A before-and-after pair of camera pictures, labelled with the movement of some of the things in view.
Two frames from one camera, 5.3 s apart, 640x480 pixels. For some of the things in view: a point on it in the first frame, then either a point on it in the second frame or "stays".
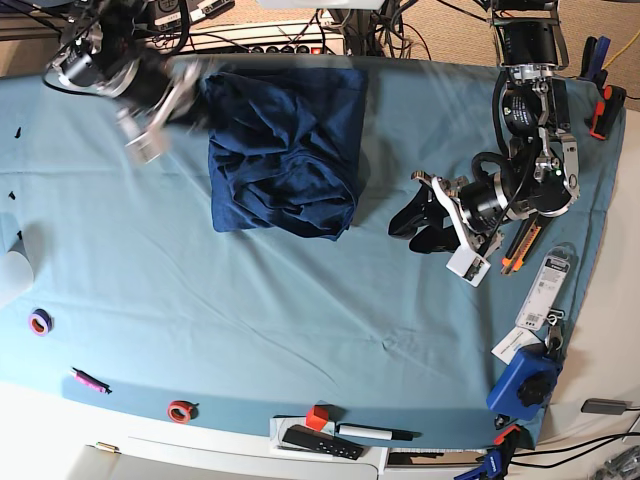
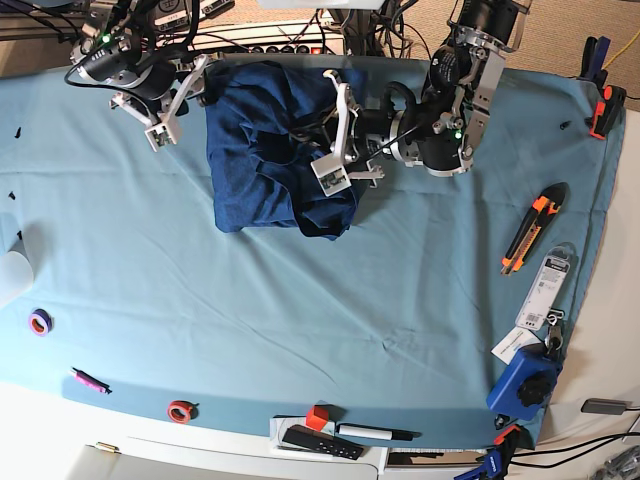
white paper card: [516, 338] stays
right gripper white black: [479, 207] → [360, 133]
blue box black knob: [524, 383] stays
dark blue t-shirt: [284, 148] stays
